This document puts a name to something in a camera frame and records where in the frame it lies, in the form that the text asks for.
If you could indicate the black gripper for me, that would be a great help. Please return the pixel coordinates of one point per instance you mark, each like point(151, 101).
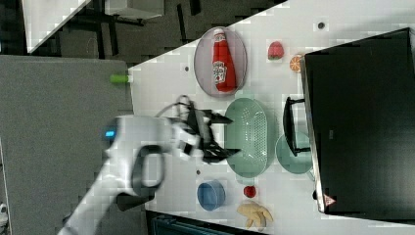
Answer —
point(200, 122)

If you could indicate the green plastic strainer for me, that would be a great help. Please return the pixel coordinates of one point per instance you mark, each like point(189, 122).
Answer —
point(252, 132)

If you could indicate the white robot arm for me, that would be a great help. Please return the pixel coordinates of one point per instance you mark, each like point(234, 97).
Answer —
point(131, 140)

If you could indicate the blue plastic bowl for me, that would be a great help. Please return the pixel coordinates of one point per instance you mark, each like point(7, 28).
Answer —
point(211, 195)

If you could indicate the red ketchup bottle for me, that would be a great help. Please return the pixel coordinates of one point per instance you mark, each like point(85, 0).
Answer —
point(223, 71)

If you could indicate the small red toy tomato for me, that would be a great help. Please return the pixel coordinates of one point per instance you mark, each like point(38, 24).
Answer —
point(249, 191)

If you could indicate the grey oval plate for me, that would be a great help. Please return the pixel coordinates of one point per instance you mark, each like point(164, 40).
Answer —
point(203, 61)

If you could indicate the yellow toy banana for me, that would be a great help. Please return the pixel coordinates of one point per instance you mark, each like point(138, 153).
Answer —
point(255, 214)

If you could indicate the green round plate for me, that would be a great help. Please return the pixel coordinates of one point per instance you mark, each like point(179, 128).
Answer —
point(297, 164)

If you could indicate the dark blue bin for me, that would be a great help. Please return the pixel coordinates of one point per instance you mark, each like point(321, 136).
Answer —
point(163, 225)

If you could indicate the toy strawberry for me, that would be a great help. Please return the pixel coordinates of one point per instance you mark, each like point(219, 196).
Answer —
point(275, 51)

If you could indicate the toy orange slice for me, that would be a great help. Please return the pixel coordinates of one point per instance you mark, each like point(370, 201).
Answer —
point(295, 63)

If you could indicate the green marker cylinder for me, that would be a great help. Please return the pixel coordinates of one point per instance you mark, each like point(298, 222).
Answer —
point(118, 78)

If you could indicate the black toaster oven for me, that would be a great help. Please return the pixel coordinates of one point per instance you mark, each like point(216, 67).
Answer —
point(359, 100)

